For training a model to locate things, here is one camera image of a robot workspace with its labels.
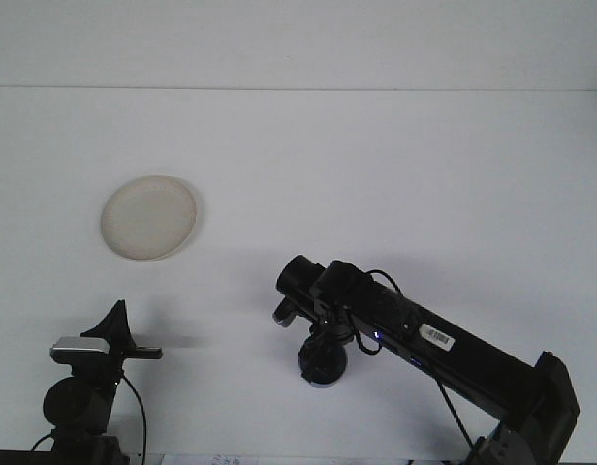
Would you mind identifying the pale round plate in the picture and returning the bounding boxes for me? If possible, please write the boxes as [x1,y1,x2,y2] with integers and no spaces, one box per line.
[100,174,204,263]

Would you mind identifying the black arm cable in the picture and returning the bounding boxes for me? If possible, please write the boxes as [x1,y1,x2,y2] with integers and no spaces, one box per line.
[346,268,477,451]
[118,373,149,459]

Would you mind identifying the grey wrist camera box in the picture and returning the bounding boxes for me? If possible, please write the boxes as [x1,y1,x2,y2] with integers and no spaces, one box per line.
[272,299,298,328]
[49,337,110,364]

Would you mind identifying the pale blue cup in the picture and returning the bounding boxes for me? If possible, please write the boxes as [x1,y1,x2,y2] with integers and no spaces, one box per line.
[298,333,349,389]

